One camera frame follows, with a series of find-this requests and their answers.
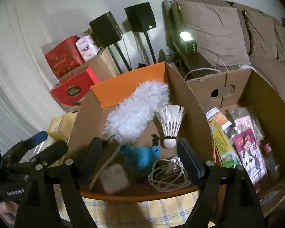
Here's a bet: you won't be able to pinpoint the white earphone case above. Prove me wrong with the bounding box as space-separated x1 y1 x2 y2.
99 164 131 195

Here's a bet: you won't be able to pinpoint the white wired earphones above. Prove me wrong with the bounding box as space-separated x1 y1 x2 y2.
148 156 192 193

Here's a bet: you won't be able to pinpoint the yellow tan small box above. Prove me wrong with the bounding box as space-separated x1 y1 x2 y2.
47 112 77 142

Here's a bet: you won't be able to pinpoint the blue collapsible funnel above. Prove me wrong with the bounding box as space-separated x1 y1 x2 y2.
120 145 161 174

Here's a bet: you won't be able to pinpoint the white fluffy duster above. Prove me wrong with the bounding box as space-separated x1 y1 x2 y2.
87 80 171 192

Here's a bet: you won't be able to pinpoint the white feather shuttlecock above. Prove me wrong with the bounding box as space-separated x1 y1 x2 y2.
156 105 185 149

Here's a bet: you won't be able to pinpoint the black star knob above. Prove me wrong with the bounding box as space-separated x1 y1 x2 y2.
151 134 160 147

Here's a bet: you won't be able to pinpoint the person's left hand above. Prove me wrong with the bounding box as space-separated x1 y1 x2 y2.
0 201 19 225

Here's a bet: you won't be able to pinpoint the orange cardboard box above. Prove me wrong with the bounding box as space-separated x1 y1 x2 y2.
66 63 213 202

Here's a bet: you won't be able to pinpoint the yellow plaid tablecloth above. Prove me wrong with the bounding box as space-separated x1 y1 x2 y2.
31 132 216 228

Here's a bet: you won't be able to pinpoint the white curtain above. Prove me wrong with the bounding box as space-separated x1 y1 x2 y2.
0 0 64 149

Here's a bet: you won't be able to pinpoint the red collection gift bag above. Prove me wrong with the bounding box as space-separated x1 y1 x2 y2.
51 66 100 110

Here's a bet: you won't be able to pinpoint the open brown cardboard box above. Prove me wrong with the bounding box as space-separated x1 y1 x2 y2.
187 68 285 216

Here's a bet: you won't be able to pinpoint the large brown cardboard box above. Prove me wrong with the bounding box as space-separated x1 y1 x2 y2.
59 48 120 82

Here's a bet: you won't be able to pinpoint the red gift bag top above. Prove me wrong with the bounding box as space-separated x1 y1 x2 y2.
45 36 85 79

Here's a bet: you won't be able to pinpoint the pink tissue pack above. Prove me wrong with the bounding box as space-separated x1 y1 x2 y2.
75 35 99 62

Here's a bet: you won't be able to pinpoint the bright led lamp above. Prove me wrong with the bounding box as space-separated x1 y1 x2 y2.
180 31 198 54

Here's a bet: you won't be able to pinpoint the brown sofa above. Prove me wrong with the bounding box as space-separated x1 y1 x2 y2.
162 0 285 102

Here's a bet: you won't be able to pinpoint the left black speaker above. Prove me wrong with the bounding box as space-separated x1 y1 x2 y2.
89 11 122 47

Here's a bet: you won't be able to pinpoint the black speaker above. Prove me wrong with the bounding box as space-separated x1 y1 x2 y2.
89 11 122 47
124 2 156 32

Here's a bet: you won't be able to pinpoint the right black speaker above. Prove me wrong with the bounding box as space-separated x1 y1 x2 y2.
124 2 156 32

